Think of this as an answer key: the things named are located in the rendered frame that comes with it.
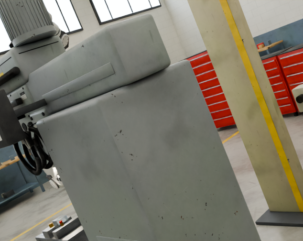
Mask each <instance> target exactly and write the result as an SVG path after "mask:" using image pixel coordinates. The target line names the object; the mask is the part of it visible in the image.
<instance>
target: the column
mask: <svg viewBox="0 0 303 241"><path fill-rule="evenodd" d="M36 126H37V129H38V131H39V133H40V135H41V137H42V140H43V142H44V144H45V146H46V148H47V151H48V153H49V155H50V157H51V159H52V161H53V164H54V165H55V168H56V170H57V172H58V174H59V176H60V179H61V181H62V183H63V185H64V187H65V190H66V192H67V194H68V196H69V198H70V200H71V203H72V205H73V207H74V209H75V211H76V214H77V216H78V218H79V220H80V222H81V225H82V227H83V229H84V231H85V233H86V236H87V238H88V240H89V241H261V239H260V236H259V233H258V231H257V228H256V226H255V223H254V221H253V218H252V216H251V213H250V211H249V208H248V206H247V204H246V201H245V199H244V196H243V194H242V191H241V189H240V186H239V184H238V181H237V179H236V176H235V174H234V171H233V169H232V166H231V164H230V161H229V159H228V156H227V153H226V151H225V148H224V146H223V144H222V141H221V139H220V136H219V134H218V131H217V129H216V126H215V124H214V121H213V119H212V116H211V114H210V111H209V109H208V106H207V104H206V101H205V98H204V96H203V93H202V91H201V88H200V86H199V84H198V81H197V79H196V76H195V74H194V71H193V69H192V66H191V64H190V62H189V61H188V60H182V61H180V62H177V63H175V64H172V65H170V66H168V67H167V68H165V69H162V70H160V71H158V72H156V73H153V74H151V75H149V76H146V77H144V78H142V79H140V80H137V81H135V82H133V83H130V84H128V85H125V86H123V87H120V88H118V89H115V90H113V91H110V92H107V93H105V94H102V95H100V96H97V97H95V98H92V99H89V100H87V101H84V102H81V103H79V104H76V105H74V106H71V107H69V108H66V109H64V110H61V111H59V112H57V113H54V114H52V115H50V116H48V117H45V118H43V119H41V120H39V121H37V123H36Z"/></svg>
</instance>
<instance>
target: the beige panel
mask: <svg viewBox="0 0 303 241"><path fill-rule="evenodd" d="M187 1H188V4H189V6H190V9H191V11H192V14H193V16H194V19H195V22H196V24H197V27H198V29H199V31H200V34H201V36H202V39H203V42H204V44H205V47H206V49H207V52H208V55H209V57H210V60H211V62H212V65H213V67H214V70H215V72H216V75H217V78H218V80H219V83H220V85H221V87H222V90H223V92H224V95H225V97H226V100H227V103H228V105H229V108H230V110H231V113H232V116H233V118H234V121H235V123H236V126H237V128H238V131H239V134H240V136H241V138H242V141H243V143H244V146H245V148H246V151H247V153H248V156H249V159H250V161H251V164H252V166H253V169H254V171H255V174H256V177H257V179H258V182H259V184H260V187H261V189H262V192H263V194H264V197H265V199H266V202H267V204H268V207H269V209H268V210H267V211H266V212H265V213H264V214H263V215H262V216H261V217H260V218H258V219H257V220H256V221H255V223H256V225H272V226H291V227H303V169H302V166H301V164H300V161H299V158H298V156H297V153H296V150H295V148H294V145H293V143H292V140H291V137H290V135H289V132H288V129H287V127H286V124H285V122H284V119H283V116H282V114H281V111H280V108H279V105H278V103H277V100H276V98H275V95H274V93H273V90H272V87H271V84H270V82H269V79H268V76H267V74H266V71H265V68H264V66H263V63H262V61H261V58H260V55H259V53H258V50H257V47H256V45H255V42H254V40H253V37H252V34H251V32H250V29H249V26H248V23H247V21H246V18H245V15H244V13H243V10H242V7H241V5H240V3H239V0H187Z"/></svg>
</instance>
